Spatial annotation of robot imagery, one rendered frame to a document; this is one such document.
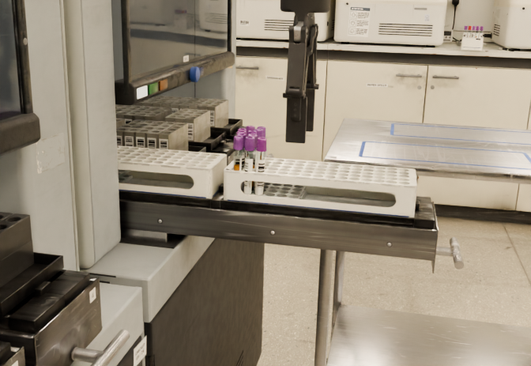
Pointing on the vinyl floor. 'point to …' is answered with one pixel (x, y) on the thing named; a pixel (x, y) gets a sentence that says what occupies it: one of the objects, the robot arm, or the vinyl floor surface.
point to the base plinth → (483, 213)
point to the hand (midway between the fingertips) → (300, 120)
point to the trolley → (359, 141)
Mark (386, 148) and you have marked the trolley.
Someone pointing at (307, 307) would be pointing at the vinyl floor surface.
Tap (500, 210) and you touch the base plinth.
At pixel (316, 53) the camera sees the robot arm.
